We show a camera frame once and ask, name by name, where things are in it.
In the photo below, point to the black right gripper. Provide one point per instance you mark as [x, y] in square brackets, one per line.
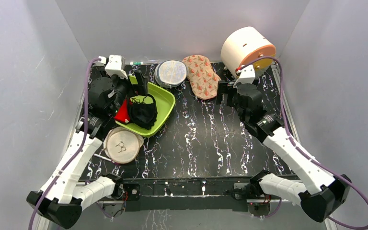
[227, 93]

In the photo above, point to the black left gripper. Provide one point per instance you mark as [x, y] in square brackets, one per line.
[141, 87]

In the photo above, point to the floral mesh laundry bag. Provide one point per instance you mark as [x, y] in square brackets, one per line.
[202, 77]

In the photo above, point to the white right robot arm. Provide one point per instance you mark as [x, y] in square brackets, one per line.
[319, 193]

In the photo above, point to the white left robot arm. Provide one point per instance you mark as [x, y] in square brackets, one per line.
[60, 200]

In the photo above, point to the black bra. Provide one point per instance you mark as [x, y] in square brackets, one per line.
[142, 113]

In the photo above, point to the round grey mesh laundry bag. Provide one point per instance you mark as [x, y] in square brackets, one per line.
[170, 73]

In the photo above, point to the red bra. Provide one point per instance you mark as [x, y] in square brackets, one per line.
[122, 114]

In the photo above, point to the green plastic basin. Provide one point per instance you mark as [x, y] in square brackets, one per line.
[165, 102]

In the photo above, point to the round white mini drawer cabinet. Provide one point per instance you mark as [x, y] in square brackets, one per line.
[244, 46]

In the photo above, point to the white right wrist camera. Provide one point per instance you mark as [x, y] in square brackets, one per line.
[245, 75]

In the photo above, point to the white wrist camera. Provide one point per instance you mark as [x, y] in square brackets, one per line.
[116, 66]
[245, 75]

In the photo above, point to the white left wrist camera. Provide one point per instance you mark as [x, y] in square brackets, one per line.
[116, 66]

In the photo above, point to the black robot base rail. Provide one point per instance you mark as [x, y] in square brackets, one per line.
[210, 193]

